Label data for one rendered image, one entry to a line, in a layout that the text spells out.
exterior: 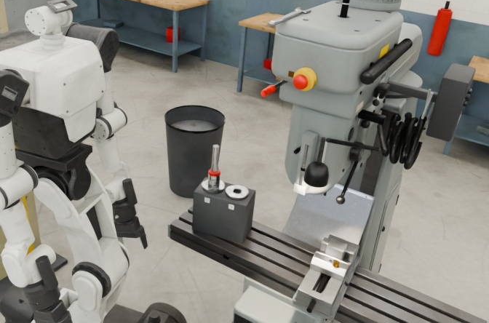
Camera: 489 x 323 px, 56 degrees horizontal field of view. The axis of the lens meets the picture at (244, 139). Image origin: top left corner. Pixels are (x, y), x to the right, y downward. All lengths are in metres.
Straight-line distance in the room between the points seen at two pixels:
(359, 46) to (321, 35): 0.10
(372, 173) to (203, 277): 1.52
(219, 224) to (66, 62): 0.89
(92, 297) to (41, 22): 0.88
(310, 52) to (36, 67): 0.69
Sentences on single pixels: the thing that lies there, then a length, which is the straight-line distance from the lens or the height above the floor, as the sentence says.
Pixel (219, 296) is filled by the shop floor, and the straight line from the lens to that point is 2.99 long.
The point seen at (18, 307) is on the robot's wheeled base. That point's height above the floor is 0.73.
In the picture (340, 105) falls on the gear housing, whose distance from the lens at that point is 1.34.
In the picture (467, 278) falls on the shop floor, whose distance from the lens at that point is 3.63.
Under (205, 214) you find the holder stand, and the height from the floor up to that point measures 1.05.
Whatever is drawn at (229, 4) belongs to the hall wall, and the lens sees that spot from 6.58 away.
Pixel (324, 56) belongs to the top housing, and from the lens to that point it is 1.22.
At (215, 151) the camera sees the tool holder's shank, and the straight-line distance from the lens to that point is 1.75.
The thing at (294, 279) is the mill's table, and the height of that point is 0.96.
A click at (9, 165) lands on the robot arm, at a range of 1.31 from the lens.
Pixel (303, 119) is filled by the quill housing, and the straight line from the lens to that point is 1.44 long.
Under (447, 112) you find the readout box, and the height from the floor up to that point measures 1.62.
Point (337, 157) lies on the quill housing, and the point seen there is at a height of 1.48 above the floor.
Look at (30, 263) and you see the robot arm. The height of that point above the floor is 1.22.
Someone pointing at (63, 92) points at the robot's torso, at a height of 1.69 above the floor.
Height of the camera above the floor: 2.17
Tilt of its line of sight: 28 degrees down
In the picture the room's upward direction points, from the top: 5 degrees clockwise
